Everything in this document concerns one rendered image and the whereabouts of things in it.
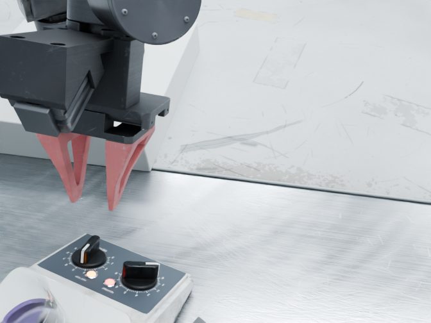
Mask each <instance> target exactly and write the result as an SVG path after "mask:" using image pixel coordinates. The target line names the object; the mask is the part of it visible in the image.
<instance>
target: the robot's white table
mask: <svg viewBox="0 0 431 323"><path fill-rule="evenodd" d="M24 19H25V18H24V16H23V14H22V12H21V11H20V9H19V5H18V4H17V0H0V35H6V34H12V32H13V31H14V30H15V29H16V28H17V27H18V26H19V25H20V24H21V23H22V21H23V20H24ZM195 22H197V23H198V35H199V47H200V50H199V53H198V55H197V58H196V60H195V62H194V65H193V67H192V70H191V72H190V75H189V78H188V80H187V82H186V85H185V88H184V89H183V92H182V95H181V97H180V100H179V102H178V105H177V107H176V109H175V112H174V115H173V117H172V119H171V122H170V124H169V127H168V129H167V132H166V134H165V137H164V139H163V142H162V145H161V146H160V149H159V151H158V154H157V156H156V159H155V162H154V164H153V166H152V169H151V170H156V171H162V172H172V173H177V174H187V175H193V176H203V177H209V178H219V179H229V180H234V181H244V182H250V183H260V184H265V185H275V186H285V187H291V188H301V189H307V190H317V191H322V192H332V193H338V194H348V195H357V196H363V197H373V198H379V199H388V200H394V201H405V202H410V203H420V204H430V205H431V0H201V8H200V11H199V14H198V17H197V19H196V21H195Z"/></svg>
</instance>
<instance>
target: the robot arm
mask: <svg viewBox="0 0 431 323"><path fill-rule="evenodd" d="M17 4H18V5H19V9H20V11H21V12H22V14H23V16H24V18H25V19H26V21H27V22H28V23H29V22H33V21H34V23H35V27H36V29H37V30H36V31H30V32H24V33H12V34H6V35H0V97H1V98H3V99H7V100H8V101H9V103H10V105H11V106H12V107H13V108H14V110H15V112H16V114H17V116H18V118H19V120H20V121H21V123H22V125H23V127H24V129H25V131H29V132H32V133H36V136H37V137H38V139H39V140H40V143H41V144H42V146H43V147H44V149H45V150H46V153H47V154H48V156H49V157H50V159H51V161H52V162H53V164H54V165H55V167H56V169H57V171H58V172H59V174H60V176H61V179H62V181H63V184H64V186H65V189H66V191H67V194H68V196H69V199H70V201H71V202H72V203H75V202H76V201H77V200H78V199H79V198H80V197H81V193H82V190H83V184H84V180H85V173H86V168H87V160H88V155H89V147H90V138H91V137H97V138H103V139H106V144H105V154H106V185H107V199H108V209H109V210H110V211H113V210H114V209H115V208H116V207H117V205H118V204H119V201H120V199H121V196H122V194H123V191H124V188H125V186H126V182H127V180H128V178H129V175H130V172H131V170H132V168H133V166H134V165H135V163H136V162H137V160H138V159H139V156H140V155H141V153H142V152H143V150H144V148H145V146H146V145H147V143H148V142H149V139H150V138H151V136H152V135H153V133H154V131H155V119H156V116H157V115H158V116H160V117H165V116H166V115H167V114H168V113H169V107H170V100H171V98H170V97H166V96H162V95H155V94H149V93H145V92H141V91H140V89H141V81H142V67H143V59H144V53H145V49H144V45H145V44H150V45H156V46H159V45H165V44H170V43H171V42H174V41H176V40H178V39H179V38H181V37H182V36H184V35H185V34H186V33H187V32H188V31H189V30H190V29H191V27H192V26H193V24H194V23H195V21H196V19H197V17H198V14H199V11H200V8H201V0H17ZM114 121H115V122H121V124H119V125H118V126H114ZM70 140H71V144H72V153H73V158H74V171H73V169H72V164H71V159H70V156H69V152H68V148H67V144H68V142H69V141H70Z"/></svg>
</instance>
